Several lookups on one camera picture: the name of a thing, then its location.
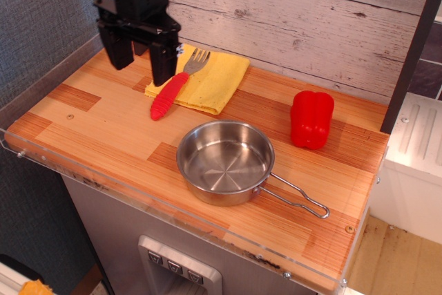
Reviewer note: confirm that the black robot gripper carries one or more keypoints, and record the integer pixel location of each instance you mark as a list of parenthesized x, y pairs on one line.
[(121, 22)]

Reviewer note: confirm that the red handled metal fork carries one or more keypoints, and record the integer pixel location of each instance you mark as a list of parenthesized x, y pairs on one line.
[(165, 99)]

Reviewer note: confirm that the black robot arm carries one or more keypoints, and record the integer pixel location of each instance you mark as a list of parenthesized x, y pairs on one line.
[(133, 27)]

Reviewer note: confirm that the yellow folded towel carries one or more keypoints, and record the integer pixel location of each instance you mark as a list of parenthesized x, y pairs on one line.
[(210, 89)]

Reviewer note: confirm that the stainless steel pan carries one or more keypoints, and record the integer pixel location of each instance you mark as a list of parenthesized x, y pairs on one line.
[(226, 163)]

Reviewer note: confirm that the red toy bell pepper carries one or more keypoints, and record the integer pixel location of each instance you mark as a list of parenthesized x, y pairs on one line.
[(311, 117)]

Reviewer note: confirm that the clear acrylic table guard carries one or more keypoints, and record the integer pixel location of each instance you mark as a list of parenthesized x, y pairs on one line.
[(91, 122)]

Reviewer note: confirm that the grey toy fridge cabinet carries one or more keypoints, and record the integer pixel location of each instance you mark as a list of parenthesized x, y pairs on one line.
[(114, 228)]

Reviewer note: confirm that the silver dispenser button panel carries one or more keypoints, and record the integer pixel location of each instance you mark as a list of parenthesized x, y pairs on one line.
[(169, 271)]

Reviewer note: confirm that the yellow cloth at corner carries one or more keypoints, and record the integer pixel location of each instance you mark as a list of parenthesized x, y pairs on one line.
[(35, 287)]

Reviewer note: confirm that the white toy sink unit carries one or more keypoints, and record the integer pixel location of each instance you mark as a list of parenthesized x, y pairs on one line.
[(407, 193)]

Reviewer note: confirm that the dark grey right post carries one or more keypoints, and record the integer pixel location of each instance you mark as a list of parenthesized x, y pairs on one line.
[(419, 39)]

